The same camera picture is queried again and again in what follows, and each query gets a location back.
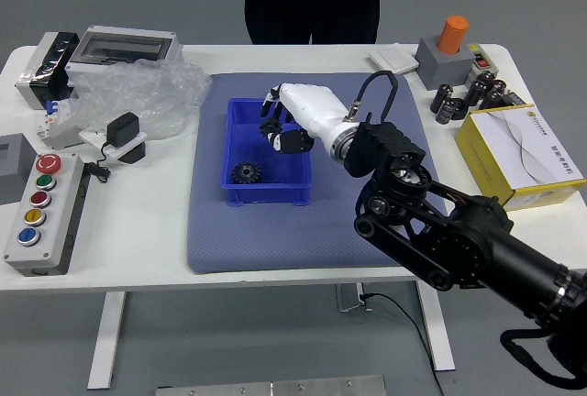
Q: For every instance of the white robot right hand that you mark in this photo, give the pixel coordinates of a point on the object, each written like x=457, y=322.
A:
x=312, y=107

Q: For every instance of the small black gear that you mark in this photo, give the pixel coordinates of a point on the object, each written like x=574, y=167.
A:
x=267, y=128

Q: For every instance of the big black gear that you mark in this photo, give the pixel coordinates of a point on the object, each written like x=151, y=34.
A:
x=238, y=176

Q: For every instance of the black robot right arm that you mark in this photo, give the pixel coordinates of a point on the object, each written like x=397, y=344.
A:
x=458, y=249

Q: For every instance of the blue plastic box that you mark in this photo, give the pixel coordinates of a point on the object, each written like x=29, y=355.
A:
x=247, y=139

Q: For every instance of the grey distribution box clear cover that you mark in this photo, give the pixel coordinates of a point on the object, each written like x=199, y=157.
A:
x=124, y=45

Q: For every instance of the yellow and white cardboard box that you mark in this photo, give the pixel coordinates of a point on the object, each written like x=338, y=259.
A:
x=518, y=153

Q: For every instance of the plain grey box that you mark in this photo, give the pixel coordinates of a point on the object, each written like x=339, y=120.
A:
x=14, y=167

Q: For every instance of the black capacitor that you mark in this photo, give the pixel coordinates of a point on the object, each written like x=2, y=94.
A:
x=474, y=93
x=485, y=80
x=446, y=113
x=490, y=100
x=498, y=86
x=441, y=99
x=459, y=109

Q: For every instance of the blue-grey mat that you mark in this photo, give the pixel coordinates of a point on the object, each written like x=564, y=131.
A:
x=284, y=240

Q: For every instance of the grey block holder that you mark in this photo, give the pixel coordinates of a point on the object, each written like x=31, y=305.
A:
x=442, y=68

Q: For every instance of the orange cylinder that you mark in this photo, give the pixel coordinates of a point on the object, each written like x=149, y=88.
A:
x=453, y=34

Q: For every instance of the clear plastic bag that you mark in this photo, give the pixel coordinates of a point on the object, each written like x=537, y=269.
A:
x=137, y=93

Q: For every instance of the black power adapter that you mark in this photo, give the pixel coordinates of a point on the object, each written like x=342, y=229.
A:
x=123, y=129

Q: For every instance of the black circuit board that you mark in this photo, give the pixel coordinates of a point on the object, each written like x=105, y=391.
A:
x=513, y=99

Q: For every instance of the white flat plate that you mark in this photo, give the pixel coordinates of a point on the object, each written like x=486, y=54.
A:
x=91, y=137

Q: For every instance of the white circuit breaker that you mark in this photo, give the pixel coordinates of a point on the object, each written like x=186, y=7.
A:
x=57, y=128

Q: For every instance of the white table leg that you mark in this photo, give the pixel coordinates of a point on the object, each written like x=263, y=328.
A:
x=106, y=341
x=438, y=332

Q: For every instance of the grey metal plate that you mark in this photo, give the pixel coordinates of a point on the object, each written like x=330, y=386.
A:
x=275, y=389

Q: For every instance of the grey push-button station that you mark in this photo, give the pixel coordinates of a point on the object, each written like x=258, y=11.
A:
x=43, y=231

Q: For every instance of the white wall switch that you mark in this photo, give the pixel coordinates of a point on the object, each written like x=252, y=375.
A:
x=394, y=59

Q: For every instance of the white switch box red button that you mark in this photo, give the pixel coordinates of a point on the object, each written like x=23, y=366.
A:
x=481, y=59

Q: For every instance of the black and white enclosure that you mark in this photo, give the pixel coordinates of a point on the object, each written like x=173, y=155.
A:
x=43, y=73

